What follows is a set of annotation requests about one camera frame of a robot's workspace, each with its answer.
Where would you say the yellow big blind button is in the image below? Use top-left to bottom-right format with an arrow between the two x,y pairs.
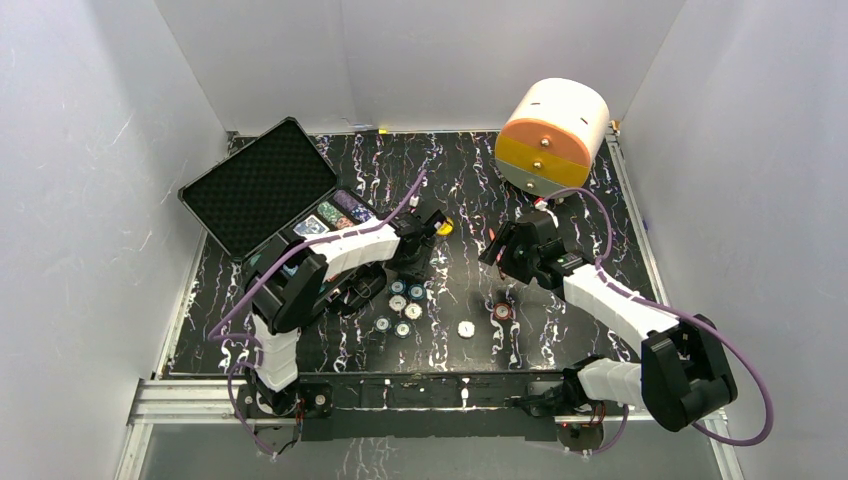
436,218 -> 454,237

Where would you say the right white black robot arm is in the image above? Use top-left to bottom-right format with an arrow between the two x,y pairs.
479,212 -> 738,432

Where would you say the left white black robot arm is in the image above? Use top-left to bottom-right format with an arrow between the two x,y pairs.
245,206 -> 452,416

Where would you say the black poker set case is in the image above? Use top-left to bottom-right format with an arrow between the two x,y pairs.
179,117 -> 385,292

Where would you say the blue 50 chip top-left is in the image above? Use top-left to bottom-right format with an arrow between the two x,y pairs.
388,280 -> 406,295

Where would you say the blue 50 chip top-right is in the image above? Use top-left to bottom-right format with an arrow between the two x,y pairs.
407,284 -> 427,301

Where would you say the red poker chip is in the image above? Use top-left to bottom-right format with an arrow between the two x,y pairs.
492,302 -> 513,321

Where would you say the white 1 chip left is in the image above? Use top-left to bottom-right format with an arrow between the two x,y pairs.
388,295 -> 408,312

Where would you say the white 1 chip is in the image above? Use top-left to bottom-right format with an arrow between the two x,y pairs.
388,295 -> 408,312
404,302 -> 423,321

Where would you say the blue white chip row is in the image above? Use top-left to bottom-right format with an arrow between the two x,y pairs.
333,190 -> 375,223

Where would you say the white 1 chip right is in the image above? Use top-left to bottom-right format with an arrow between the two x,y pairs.
404,302 -> 423,321

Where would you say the green chip row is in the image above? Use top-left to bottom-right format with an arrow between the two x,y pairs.
317,201 -> 345,228

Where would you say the white chip lone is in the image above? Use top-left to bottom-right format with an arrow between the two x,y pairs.
457,320 -> 476,339

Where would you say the blue 50 chip bottom-left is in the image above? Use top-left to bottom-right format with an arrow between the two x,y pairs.
374,316 -> 392,333

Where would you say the blue 50 chip bottom-right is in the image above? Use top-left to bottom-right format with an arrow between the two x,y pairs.
394,321 -> 412,339

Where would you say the blue playing card deck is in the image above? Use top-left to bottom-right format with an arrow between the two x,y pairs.
293,215 -> 331,237

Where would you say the round pastel drawer cabinet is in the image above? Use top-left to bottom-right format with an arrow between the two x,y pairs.
494,78 -> 610,197

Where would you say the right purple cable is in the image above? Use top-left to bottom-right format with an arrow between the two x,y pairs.
533,188 -> 776,448

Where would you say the purple cable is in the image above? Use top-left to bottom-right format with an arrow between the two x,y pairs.
533,188 -> 776,448
206,168 -> 429,458

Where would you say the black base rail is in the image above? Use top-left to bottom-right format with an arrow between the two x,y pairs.
232,371 -> 623,442

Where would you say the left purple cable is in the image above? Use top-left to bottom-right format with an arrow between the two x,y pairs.
206,168 -> 429,458

